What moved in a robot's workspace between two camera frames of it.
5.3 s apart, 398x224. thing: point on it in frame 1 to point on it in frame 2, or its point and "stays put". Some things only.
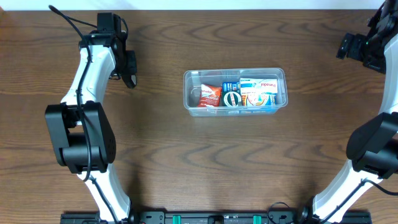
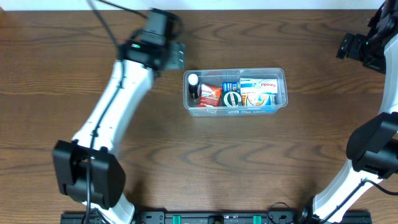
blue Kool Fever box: (231, 87) stays put
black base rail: (215, 218) stays put
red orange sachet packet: (210, 96) stays put
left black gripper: (134, 71) to (177, 60)
